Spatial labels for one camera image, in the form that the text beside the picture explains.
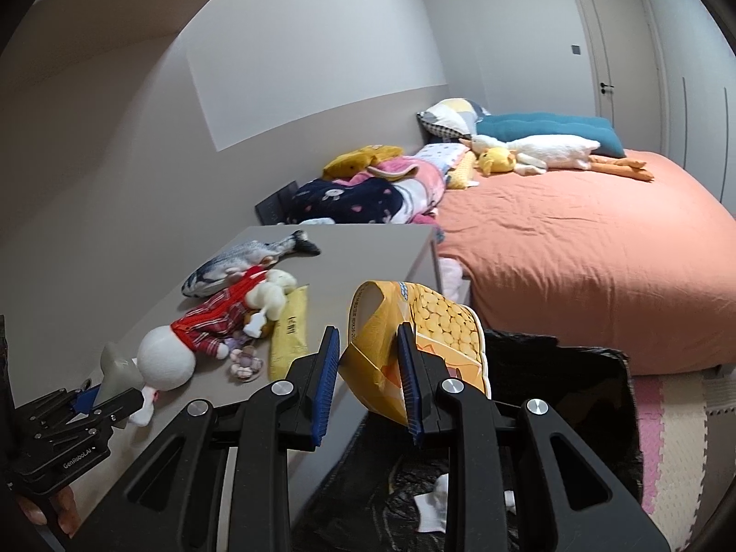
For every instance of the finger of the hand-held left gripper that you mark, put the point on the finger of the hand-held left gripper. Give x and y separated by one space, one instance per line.
118 405
86 401

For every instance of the bin with black bag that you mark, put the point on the bin with black bag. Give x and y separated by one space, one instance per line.
563 379

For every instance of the grey desk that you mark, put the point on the grey desk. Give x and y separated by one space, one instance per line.
368 253

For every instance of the white goose plush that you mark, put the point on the white goose plush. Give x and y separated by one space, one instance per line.
552 149

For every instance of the patterned checked pillow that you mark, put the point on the patterned checked pillow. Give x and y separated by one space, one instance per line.
451 115

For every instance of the grey door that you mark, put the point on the grey door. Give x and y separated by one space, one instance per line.
618 57

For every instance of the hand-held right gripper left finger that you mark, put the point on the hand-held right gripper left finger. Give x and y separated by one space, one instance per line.
325 391

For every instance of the yellow dotted pillow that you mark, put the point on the yellow dotted pillow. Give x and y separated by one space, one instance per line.
462 172

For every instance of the bed with orange sheet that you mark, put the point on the bed with orange sheet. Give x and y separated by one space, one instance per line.
575 253

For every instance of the yellow snack bag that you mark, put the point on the yellow snack bag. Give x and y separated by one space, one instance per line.
448 322

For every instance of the light pink cloth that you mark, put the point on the light pink cloth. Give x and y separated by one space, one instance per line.
451 276

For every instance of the crumpled white tissue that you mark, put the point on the crumpled white tissue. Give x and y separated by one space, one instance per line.
434 509

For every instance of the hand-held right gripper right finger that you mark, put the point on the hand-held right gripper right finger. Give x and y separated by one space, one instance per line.
409 391

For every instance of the yellow packet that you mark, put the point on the yellow packet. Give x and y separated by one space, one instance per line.
287 333

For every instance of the yellow duck plush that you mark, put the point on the yellow duck plush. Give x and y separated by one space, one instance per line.
495 161

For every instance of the pink and beige foam mat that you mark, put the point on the pink and beige foam mat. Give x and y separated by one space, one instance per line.
678 443

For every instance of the white wardrobe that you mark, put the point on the white wardrobe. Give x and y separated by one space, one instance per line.
698 86

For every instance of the navy patterned blanket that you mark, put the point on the navy patterned blanket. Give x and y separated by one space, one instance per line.
345 201

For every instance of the person's left hand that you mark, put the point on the person's left hand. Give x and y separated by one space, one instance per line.
54 509

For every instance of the white doll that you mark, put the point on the white doll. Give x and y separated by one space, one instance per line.
213 319

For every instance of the teal pillow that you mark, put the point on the teal pillow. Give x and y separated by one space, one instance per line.
552 125

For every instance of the yellow plush toy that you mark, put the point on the yellow plush toy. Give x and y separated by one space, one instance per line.
359 160

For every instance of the grey fish plush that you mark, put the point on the grey fish plush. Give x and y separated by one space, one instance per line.
241 259

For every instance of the white dotted pillow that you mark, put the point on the white dotted pillow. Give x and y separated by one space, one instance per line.
440 154

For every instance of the pink cat print blanket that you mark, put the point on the pink cat print blanket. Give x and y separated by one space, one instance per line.
428 229

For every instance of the small flower ornament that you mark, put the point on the small flower ornament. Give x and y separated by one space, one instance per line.
246 365

